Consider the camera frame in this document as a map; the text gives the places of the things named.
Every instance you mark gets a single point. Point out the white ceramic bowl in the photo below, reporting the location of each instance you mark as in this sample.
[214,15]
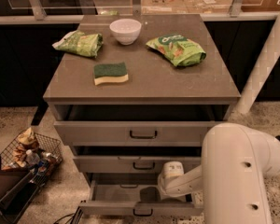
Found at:
[126,31]

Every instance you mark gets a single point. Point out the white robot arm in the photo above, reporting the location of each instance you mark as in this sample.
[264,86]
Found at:
[234,163]

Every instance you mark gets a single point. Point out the crumpled tan snack bag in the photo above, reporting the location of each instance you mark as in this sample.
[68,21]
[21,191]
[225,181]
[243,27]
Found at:
[25,141]

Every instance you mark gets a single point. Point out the white diagonal post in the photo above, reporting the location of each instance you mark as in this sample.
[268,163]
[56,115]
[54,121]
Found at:
[263,67]

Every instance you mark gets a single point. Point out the dark brown bin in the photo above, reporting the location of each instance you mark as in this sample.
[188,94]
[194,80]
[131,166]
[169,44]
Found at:
[12,182]

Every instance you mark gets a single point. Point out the right green chip bag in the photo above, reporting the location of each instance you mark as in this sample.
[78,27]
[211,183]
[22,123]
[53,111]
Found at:
[178,50]

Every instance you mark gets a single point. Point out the green chip bag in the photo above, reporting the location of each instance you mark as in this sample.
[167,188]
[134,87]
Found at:
[79,43]
[178,50]

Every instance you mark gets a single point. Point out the left cardboard box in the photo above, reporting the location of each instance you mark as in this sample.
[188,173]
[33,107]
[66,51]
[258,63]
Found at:
[163,7]

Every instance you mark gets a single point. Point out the left green chip bag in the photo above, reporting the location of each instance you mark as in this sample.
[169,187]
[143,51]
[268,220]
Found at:
[79,43]

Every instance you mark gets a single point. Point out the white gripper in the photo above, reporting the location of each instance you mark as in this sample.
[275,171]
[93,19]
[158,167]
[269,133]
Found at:
[164,181]

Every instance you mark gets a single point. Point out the black wire basket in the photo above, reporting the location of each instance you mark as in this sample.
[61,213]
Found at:
[40,158]

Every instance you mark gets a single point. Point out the green yellow sponge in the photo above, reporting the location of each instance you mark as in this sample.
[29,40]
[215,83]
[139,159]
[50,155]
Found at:
[110,73]

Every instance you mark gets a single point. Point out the clear plastic water bottle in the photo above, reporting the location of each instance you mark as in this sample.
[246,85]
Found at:
[32,158]

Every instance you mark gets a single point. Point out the grey drawer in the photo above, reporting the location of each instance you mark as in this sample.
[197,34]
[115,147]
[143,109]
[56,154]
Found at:
[134,195]
[138,125]
[133,159]

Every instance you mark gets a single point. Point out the grey drawer cabinet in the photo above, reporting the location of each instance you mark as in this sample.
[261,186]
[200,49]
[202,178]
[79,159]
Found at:
[152,79]

